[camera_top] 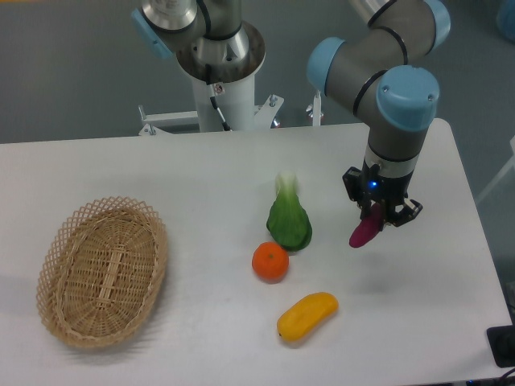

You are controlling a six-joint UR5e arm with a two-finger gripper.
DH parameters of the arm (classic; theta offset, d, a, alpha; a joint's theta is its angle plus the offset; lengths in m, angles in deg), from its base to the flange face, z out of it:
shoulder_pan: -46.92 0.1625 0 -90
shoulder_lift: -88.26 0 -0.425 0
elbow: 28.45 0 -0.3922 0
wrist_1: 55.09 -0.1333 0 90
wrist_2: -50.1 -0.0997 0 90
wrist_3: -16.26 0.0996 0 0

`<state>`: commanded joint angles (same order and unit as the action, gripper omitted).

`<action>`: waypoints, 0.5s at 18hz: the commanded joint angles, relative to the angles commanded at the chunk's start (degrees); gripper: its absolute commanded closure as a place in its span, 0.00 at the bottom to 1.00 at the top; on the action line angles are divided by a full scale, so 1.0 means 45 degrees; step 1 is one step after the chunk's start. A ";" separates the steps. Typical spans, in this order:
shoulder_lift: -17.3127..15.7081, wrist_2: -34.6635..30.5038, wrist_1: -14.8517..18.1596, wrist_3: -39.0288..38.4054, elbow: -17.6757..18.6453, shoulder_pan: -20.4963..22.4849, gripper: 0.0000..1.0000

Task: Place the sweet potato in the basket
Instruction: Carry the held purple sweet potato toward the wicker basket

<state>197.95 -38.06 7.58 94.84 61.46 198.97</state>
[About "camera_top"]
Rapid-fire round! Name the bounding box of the orange tangerine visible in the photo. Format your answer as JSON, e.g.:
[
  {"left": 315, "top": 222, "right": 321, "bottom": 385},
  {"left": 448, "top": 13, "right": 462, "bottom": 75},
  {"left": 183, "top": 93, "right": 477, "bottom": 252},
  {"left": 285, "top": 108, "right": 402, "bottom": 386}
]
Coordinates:
[{"left": 251, "top": 241, "right": 290, "bottom": 282}]

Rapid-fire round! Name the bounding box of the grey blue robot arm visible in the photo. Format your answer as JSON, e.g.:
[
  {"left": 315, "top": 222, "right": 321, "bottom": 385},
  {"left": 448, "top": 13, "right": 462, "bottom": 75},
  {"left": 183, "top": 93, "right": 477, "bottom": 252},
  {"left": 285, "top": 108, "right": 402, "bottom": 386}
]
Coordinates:
[{"left": 131, "top": 1, "right": 451, "bottom": 227}]

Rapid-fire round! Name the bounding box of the purple sweet potato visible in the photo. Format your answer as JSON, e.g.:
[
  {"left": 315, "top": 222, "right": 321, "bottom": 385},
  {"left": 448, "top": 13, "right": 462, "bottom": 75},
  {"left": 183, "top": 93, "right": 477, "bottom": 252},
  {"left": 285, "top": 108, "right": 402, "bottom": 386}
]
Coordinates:
[{"left": 349, "top": 203, "right": 383, "bottom": 248}]

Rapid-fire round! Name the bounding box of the black device at edge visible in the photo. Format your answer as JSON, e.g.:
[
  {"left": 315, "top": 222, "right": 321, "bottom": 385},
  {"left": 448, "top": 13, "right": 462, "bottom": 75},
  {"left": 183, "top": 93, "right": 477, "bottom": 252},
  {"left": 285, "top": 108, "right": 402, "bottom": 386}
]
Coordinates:
[{"left": 486, "top": 325, "right": 515, "bottom": 368}]

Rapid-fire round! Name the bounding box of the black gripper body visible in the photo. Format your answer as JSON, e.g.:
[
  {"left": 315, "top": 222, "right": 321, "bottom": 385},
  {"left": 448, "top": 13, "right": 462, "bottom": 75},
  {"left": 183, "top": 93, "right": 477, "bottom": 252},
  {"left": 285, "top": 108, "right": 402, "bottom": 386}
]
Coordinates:
[{"left": 342, "top": 162, "right": 423, "bottom": 227}]

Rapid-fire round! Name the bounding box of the woven wicker basket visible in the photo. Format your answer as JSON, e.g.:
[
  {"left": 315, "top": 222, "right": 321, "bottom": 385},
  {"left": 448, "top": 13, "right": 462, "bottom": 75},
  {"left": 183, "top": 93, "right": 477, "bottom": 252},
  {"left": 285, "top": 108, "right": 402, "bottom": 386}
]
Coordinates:
[{"left": 36, "top": 196, "right": 168, "bottom": 349}]

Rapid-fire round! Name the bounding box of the yellow mango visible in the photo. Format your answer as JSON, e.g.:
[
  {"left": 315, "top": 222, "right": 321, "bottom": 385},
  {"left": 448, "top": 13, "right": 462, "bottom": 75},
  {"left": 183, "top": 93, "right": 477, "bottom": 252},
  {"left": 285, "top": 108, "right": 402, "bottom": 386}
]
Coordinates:
[{"left": 276, "top": 292, "right": 339, "bottom": 343}]

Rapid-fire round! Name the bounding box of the black cable on pedestal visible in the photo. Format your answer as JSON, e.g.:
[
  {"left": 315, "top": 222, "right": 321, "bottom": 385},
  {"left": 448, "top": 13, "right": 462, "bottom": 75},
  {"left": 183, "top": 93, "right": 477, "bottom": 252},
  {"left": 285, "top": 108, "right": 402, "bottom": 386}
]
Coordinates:
[{"left": 204, "top": 64, "right": 234, "bottom": 133}]

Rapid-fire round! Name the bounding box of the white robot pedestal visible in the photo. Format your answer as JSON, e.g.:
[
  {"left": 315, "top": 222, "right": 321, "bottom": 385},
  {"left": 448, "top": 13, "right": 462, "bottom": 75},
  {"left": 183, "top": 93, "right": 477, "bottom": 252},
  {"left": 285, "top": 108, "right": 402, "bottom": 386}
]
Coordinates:
[{"left": 138, "top": 22, "right": 285, "bottom": 135}]

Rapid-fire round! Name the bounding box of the green bok choy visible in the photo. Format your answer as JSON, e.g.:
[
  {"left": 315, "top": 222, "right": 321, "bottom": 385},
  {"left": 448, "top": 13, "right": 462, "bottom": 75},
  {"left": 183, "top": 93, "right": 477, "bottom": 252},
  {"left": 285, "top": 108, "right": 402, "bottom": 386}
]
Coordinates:
[{"left": 266, "top": 173, "right": 312, "bottom": 252}]

